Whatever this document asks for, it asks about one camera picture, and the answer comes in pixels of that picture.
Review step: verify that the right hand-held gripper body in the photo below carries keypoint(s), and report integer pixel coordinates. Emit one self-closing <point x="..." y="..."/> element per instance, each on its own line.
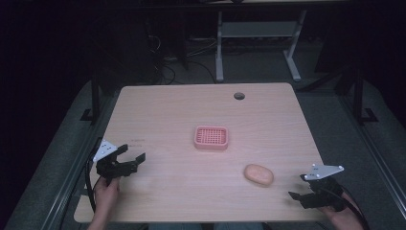
<point x="324" y="195"/>

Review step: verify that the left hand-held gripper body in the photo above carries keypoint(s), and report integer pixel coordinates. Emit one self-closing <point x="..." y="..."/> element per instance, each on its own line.
<point x="108" y="167"/>

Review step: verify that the pink soap dish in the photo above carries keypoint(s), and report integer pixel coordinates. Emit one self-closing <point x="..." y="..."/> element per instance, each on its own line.
<point x="211" y="137"/>

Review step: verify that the person's left hand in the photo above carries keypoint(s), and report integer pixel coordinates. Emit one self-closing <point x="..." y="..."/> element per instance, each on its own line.
<point x="107" y="195"/>

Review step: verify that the person's right hand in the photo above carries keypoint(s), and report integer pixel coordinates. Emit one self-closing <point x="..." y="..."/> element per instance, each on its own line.
<point x="343" y="218"/>

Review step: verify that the black metal stand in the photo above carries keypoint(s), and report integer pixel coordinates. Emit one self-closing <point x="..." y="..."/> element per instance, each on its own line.
<point x="359" y="99"/>

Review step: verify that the grey metal rail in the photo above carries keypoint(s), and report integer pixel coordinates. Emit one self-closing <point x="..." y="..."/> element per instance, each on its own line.
<point x="68" y="179"/>
<point x="375" y="150"/>

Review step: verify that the white metal desk frame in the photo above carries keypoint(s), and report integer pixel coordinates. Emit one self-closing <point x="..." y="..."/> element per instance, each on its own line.
<point x="255" y="29"/>

